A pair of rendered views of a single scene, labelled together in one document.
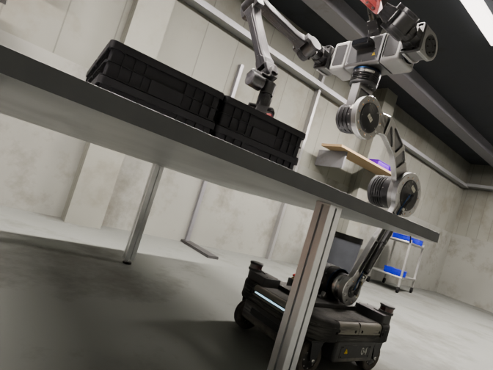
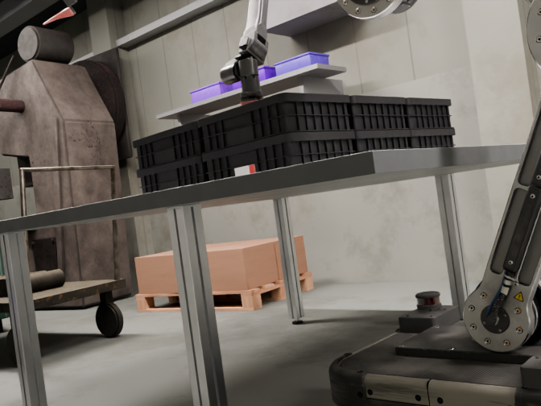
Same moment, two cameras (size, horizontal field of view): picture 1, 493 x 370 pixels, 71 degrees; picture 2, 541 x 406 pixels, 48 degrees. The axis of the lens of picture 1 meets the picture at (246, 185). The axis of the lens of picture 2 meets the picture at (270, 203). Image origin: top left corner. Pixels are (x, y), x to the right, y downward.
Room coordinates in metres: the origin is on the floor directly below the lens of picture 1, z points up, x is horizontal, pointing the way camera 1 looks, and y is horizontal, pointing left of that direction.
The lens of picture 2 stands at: (1.00, -1.77, 0.63)
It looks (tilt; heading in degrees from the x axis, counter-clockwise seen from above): 0 degrees down; 78
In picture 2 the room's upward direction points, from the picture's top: 8 degrees counter-clockwise
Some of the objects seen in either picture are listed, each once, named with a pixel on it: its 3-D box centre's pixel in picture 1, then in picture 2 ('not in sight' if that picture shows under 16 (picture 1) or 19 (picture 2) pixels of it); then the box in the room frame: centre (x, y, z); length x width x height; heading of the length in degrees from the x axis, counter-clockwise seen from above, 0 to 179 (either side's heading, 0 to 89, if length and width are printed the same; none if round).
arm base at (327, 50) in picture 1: (318, 54); not in sight; (1.79, -0.16, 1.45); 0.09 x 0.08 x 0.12; 36
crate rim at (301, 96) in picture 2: (249, 120); (271, 111); (1.44, 0.07, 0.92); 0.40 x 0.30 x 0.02; 121
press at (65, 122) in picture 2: not in sight; (55, 170); (0.31, 3.97, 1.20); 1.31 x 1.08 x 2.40; 126
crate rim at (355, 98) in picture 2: not in sight; (334, 112); (1.69, 0.22, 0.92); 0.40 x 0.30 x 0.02; 121
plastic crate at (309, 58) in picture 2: not in sight; (302, 66); (2.17, 2.11, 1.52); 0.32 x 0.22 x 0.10; 126
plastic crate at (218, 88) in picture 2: not in sight; (216, 94); (1.67, 2.79, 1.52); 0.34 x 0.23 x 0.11; 126
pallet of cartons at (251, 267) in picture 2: not in sight; (221, 273); (1.50, 2.56, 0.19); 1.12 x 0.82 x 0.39; 126
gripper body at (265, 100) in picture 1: (263, 103); (250, 89); (1.37, 0.03, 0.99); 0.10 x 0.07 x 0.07; 77
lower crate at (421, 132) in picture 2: not in sight; (391, 154); (1.95, 0.38, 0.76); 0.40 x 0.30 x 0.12; 121
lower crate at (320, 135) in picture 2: (238, 157); (278, 162); (1.44, 0.07, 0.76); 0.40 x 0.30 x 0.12; 121
